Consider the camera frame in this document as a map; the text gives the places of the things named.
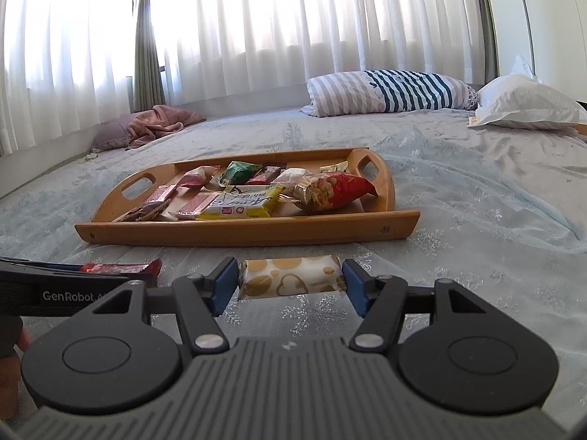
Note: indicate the bed with grey sheet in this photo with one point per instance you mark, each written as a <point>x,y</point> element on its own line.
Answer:
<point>257,130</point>

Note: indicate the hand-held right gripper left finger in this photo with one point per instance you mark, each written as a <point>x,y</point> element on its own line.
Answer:
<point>222,284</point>

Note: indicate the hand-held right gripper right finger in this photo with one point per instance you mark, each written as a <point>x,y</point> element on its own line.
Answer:
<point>357,284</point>

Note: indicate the brown wooden object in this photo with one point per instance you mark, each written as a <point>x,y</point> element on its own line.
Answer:
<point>581,130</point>

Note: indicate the yellow and white biscuit packet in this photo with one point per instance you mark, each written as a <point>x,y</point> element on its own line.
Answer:
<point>238,206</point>

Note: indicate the white wardrobe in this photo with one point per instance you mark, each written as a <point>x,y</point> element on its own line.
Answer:
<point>550,18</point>

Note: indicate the wooden serving tray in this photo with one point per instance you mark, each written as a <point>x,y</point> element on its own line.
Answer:
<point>275,231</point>

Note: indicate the striped pillow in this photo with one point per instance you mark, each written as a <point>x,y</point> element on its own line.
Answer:
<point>390,89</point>

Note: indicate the mauve pillow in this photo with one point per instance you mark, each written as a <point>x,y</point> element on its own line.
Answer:
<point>110,135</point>

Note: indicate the green pea snack packet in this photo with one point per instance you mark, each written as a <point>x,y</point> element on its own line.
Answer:
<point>241,173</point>

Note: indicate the pink crumpled cloth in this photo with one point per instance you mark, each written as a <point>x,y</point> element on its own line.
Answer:
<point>160,121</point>

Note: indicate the dark red chocolate bar packet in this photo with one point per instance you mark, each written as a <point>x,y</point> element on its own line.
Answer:
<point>119,266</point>

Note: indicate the red nut snack packet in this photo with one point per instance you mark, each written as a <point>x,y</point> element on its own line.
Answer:
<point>339,190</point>

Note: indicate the gold snack packet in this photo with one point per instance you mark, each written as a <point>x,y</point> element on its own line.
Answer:
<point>334,167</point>

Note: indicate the small white snack packet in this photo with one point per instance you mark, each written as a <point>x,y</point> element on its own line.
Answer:
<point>291,178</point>

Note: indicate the white sheer curtain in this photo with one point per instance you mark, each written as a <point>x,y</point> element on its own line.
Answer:
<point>275,18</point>

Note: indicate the brown peanut bar packet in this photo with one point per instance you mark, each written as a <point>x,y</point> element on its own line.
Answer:
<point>142,211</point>

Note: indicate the cream heart print snack packet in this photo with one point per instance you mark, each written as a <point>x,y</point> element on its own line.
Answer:
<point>289,277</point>

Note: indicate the person's left hand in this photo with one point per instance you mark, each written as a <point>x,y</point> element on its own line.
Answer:
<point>9,385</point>

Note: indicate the white pillow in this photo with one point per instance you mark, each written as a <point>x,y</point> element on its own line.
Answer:
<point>518,101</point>

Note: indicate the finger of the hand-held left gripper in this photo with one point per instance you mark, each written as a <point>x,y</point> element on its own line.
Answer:
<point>59,266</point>
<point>142,279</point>

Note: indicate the green curtain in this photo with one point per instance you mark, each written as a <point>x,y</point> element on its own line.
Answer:
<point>489,23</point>
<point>149,55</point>

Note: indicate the long maroon snack bar packet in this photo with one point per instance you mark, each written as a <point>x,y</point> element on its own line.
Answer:
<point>270,172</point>

